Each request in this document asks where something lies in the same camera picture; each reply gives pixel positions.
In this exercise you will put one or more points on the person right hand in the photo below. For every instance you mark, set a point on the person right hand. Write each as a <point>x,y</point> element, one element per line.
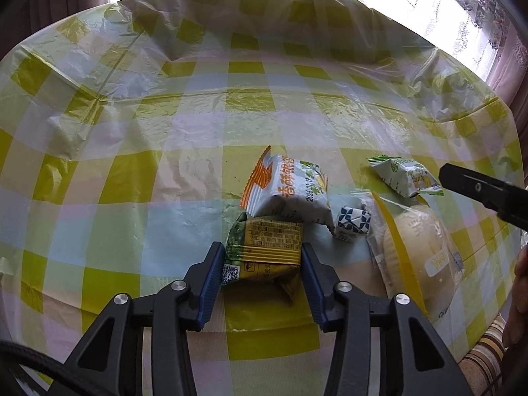
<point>516,324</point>

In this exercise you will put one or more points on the white green lemon packet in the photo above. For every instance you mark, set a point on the white green lemon packet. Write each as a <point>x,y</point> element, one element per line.
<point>405,176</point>

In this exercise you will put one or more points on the round bun clear package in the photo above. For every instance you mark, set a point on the round bun clear package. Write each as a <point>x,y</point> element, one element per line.
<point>414,253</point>

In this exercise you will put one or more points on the striped towel cushion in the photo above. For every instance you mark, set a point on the striped towel cushion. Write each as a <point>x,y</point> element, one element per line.
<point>482,365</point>

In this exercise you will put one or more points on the green checkered plastic tablecloth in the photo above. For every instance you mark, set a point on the green checkered plastic tablecloth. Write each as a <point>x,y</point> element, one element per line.
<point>128,132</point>

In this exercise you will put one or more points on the olive green snack packet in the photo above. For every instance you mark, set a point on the olive green snack packet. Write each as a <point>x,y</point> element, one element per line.
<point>264,249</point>

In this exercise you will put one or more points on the white orange snack packet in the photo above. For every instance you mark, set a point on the white orange snack packet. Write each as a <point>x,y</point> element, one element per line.
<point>295,190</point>

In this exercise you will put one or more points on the blue white small candy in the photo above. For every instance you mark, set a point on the blue white small candy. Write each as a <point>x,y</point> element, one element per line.
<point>352,223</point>

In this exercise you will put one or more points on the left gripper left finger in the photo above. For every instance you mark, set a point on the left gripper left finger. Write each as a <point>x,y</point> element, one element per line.
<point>108,357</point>

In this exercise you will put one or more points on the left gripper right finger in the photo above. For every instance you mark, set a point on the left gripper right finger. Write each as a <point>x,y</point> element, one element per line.
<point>381,344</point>

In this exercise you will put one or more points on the pink patterned curtain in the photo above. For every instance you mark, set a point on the pink patterned curtain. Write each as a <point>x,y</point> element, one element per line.
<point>508,75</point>

